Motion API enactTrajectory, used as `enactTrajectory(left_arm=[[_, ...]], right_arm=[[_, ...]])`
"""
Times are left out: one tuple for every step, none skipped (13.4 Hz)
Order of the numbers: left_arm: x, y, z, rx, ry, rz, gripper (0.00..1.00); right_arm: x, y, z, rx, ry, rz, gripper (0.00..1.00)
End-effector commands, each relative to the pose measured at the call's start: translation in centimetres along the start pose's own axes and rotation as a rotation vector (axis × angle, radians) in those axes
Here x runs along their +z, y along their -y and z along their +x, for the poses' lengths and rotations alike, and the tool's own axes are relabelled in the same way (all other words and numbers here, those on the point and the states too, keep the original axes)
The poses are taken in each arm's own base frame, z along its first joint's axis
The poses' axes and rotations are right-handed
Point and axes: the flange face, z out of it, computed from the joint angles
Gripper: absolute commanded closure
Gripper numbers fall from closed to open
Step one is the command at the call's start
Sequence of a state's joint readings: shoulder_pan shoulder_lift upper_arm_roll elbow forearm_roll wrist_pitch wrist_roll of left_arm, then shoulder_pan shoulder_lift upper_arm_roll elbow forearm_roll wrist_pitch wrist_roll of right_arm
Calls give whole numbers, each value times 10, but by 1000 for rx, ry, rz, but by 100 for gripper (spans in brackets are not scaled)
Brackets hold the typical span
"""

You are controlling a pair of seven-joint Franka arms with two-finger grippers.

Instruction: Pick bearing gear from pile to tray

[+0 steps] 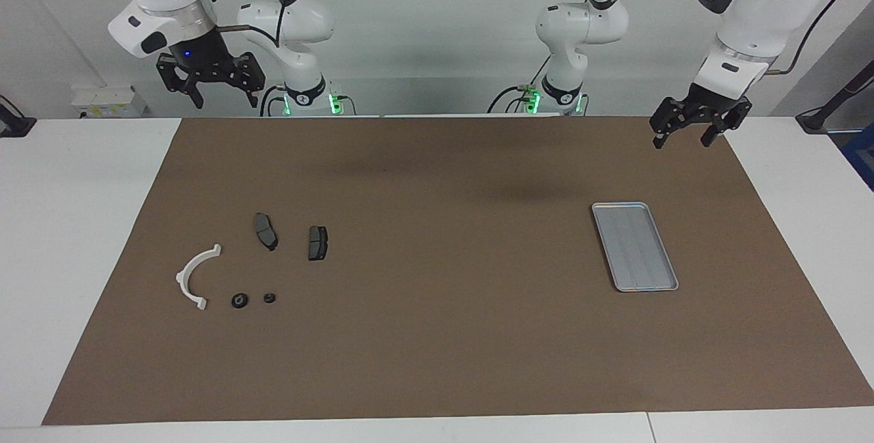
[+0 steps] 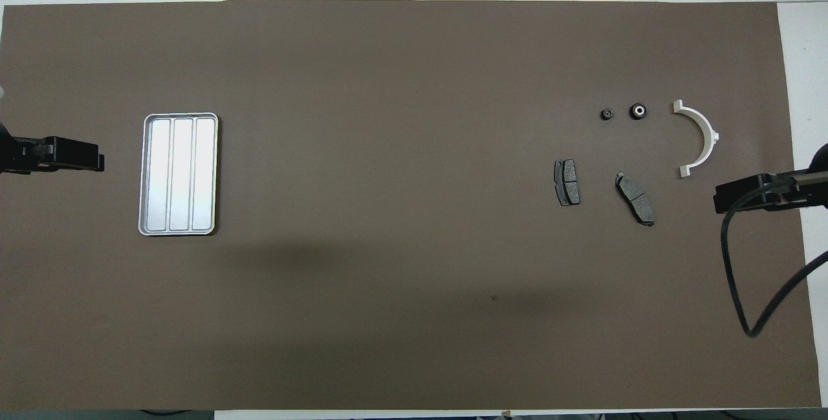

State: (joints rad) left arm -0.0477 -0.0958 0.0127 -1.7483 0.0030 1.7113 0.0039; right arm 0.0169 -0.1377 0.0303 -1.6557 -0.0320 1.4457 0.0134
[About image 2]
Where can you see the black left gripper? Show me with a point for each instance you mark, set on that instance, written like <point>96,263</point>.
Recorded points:
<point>22,151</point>

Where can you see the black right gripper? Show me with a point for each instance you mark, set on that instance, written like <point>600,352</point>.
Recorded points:
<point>799,195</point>

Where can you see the large black silver-centred bearing gear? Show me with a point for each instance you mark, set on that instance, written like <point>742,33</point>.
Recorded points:
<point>638,111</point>

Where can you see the silver metal tray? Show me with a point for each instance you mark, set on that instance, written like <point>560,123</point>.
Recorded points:
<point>158,174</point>

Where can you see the elongated dark grey brake pad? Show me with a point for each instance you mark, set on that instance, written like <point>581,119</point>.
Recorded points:
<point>637,200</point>

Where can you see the rectangular dark grey brake pad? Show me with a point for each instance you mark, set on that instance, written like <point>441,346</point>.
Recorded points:
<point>569,180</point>

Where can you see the brown table mat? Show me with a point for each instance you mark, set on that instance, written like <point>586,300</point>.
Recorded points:
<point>388,148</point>

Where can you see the white semicircular bracket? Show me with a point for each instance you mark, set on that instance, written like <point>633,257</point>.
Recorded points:
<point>709,142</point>

